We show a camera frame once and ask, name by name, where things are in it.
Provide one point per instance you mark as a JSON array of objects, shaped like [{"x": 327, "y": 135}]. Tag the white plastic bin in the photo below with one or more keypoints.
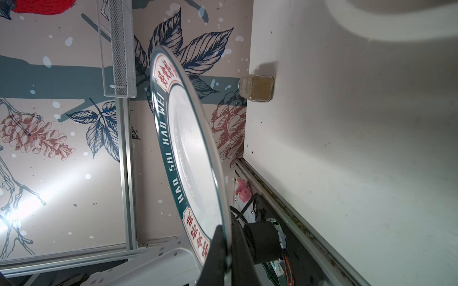
[{"x": 397, "y": 21}]

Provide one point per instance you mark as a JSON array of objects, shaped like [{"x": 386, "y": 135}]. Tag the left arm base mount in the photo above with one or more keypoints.
[{"x": 279, "y": 257}]

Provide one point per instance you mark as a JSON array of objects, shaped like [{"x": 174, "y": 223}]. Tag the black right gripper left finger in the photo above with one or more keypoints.
[{"x": 213, "y": 272}]

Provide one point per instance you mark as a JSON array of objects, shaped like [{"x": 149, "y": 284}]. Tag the aluminium rail base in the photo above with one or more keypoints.
[{"x": 336, "y": 269}]

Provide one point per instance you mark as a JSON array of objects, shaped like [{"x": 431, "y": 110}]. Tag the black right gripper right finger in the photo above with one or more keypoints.
[{"x": 242, "y": 270}]

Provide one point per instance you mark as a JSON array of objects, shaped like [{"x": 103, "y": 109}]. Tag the green hao shi plate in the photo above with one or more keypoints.
[{"x": 189, "y": 155}]

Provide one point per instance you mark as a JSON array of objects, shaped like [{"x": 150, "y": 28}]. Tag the pink small toy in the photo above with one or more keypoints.
[{"x": 243, "y": 190}]

